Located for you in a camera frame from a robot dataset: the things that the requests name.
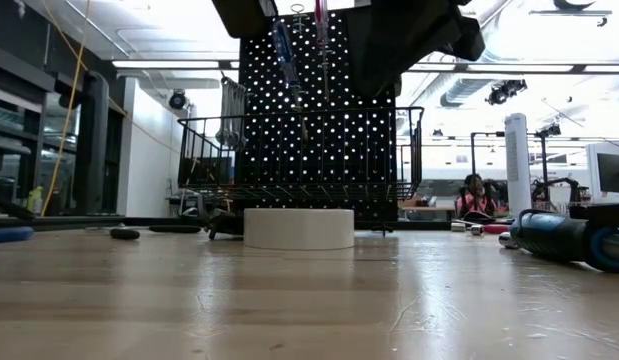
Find small black screen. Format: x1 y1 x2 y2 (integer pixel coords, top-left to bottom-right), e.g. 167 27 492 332
181 155 235 189

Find black computer monitor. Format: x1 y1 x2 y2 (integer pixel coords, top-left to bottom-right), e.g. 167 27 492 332
596 152 619 195

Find black wire basket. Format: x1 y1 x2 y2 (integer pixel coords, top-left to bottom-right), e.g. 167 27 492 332
177 105 425 204

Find yellow-green spray bottle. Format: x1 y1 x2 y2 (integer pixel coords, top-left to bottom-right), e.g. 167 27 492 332
26 184 44 215

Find black stand with camera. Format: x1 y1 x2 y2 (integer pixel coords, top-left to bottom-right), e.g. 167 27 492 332
534 123 563 197

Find red and blue pliers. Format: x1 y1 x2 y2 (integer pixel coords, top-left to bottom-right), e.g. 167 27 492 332
0 226 35 245

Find white masking tape roll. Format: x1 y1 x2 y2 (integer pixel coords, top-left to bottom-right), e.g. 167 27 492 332
243 207 356 251

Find black-handled silver pliers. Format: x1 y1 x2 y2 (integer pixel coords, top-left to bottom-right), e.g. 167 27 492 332
83 223 204 242

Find black metal pegboard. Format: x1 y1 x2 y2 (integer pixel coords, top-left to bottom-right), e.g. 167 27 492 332
238 8 397 225

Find red clear-handled screwdriver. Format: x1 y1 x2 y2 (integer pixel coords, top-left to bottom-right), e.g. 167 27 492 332
313 0 333 101

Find black ceiling spotlight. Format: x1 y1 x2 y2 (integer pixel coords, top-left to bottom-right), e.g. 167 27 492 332
485 79 529 107

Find black pipe post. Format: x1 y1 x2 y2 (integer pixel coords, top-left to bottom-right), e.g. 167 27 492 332
72 69 111 215

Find white tower fan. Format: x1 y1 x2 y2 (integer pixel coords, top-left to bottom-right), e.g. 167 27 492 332
503 112 533 219

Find person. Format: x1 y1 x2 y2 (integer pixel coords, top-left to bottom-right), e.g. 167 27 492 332
456 172 508 221

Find yellow cable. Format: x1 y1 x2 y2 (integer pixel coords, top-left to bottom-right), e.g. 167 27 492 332
40 0 94 217

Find black pole frame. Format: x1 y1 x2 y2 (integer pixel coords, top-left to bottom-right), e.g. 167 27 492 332
470 131 506 176

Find grey ceiling duct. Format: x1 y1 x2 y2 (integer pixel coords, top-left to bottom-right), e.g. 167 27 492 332
441 77 490 109

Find round black lamp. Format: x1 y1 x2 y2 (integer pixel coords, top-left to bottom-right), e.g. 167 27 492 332
167 88 190 110

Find black shelving unit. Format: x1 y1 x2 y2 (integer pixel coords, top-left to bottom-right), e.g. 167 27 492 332
0 39 58 217

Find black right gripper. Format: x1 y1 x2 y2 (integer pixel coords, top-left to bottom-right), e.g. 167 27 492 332
401 0 486 71

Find black teal-handled screwdriver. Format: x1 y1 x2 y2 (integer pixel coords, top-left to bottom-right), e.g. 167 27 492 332
508 208 619 275

